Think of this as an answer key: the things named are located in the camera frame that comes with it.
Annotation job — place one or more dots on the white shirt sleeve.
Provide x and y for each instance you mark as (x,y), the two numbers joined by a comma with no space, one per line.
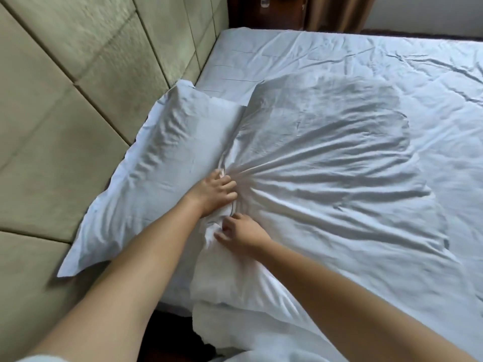
(37,359)

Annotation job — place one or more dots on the white bed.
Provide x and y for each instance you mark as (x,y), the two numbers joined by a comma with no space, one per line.
(283,45)

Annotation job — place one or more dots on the white duvet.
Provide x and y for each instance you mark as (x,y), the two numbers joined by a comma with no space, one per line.
(339,165)

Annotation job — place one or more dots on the clear water bottle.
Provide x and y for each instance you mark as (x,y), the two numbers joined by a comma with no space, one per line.
(266,1)

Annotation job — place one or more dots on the person's right hand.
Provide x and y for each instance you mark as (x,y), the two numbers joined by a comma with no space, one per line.
(245,233)

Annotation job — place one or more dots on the beige padded headboard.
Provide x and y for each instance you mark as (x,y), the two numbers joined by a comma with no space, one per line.
(56,128)

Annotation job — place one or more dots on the person's right forearm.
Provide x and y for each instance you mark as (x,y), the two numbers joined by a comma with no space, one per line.
(358,305)

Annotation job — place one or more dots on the person's left hand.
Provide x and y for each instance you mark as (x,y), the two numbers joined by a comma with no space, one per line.
(213,192)

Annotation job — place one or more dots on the beige curtain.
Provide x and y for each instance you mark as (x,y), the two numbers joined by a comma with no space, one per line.
(339,13)

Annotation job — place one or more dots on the person's left forearm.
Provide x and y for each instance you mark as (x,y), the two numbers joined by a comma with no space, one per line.
(120,282)

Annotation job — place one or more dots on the wooden nightstand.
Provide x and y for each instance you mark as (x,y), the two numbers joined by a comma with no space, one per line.
(245,13)

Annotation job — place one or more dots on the white pillow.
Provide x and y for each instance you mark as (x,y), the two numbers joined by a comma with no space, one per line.
(170,147)

